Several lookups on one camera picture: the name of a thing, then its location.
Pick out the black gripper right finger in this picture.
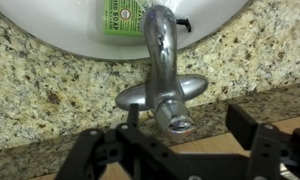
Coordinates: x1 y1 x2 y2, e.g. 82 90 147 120
225 104 258 150

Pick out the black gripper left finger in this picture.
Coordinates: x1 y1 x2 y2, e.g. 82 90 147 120
127 104 139 127

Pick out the chrome faucet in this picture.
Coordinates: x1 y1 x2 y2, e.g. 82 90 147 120
115 5 208 139

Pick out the white oval sink basin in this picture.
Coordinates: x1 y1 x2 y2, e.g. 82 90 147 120
0 0 249 60

